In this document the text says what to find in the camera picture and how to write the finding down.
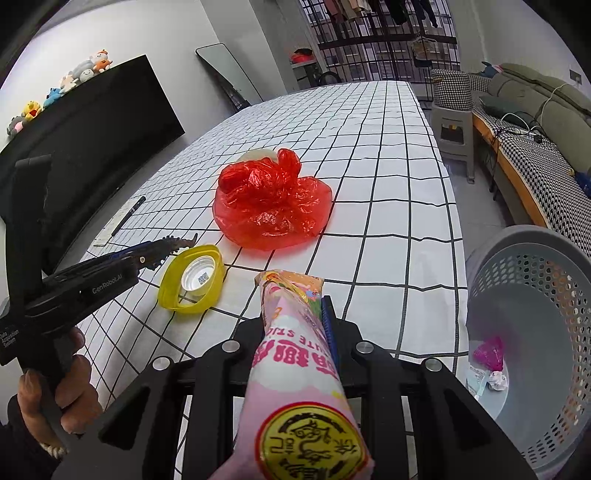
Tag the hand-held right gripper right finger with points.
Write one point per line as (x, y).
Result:
(330, 332)

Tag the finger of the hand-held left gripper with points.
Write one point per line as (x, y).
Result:
(129, 250)
(147, 262)

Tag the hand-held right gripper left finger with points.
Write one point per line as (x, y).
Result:
(240, 341)

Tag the black spiky hair clip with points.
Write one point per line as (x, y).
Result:
(173, 249)

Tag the yellow plastic lid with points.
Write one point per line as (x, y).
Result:
(173, 302)

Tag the pink snack packet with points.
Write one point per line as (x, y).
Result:
(295, 369)

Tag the white round cap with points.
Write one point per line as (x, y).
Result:
(198, 277)

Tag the red plastic bag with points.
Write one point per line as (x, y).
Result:
(272, 207)

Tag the beige round sponge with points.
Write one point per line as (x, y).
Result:
(258, 155)

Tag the white blue wrapper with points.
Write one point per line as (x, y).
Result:
(478, 383)

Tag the pink plastic mesh cone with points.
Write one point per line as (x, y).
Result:
(489, 353)

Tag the paper ball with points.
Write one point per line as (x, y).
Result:
(498, 379)

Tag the grey perforated basket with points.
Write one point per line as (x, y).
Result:
(535, 415)

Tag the person's left forearm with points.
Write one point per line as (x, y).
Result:
(18, 454)

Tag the person's left hand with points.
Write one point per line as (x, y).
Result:
(83, 397)

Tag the black pen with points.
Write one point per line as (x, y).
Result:
(129, 214)

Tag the black television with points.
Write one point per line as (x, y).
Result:
(101, 138)

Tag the row of plush toys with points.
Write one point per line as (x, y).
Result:
(83, 71)

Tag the leaning mirror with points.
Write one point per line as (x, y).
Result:
(231, 74)

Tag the grey plastic stool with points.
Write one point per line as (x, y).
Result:
(455, 138)

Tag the grey cabinet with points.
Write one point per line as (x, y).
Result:
(304, 76)

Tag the black round fan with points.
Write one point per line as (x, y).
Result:
(328, 78)

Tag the red cloth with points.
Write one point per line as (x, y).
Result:
(301, 56)

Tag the houndstooth pouf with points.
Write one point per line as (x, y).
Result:
(452, 90)

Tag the power strip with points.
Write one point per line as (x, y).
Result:
(519, 134)

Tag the dark window grille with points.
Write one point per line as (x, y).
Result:
(378, 55)

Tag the dark cushion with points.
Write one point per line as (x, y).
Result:
(501, 106)

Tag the beige garment on hanger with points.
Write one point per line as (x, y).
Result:
(425, 53)

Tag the small blue object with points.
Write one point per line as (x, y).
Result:
(584, 182)

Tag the blue plush toy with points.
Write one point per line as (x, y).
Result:
(489, 70)

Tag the olive green sofa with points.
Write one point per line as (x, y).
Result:
(531, 87)

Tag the wall socket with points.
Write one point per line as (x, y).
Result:
(576, 77)

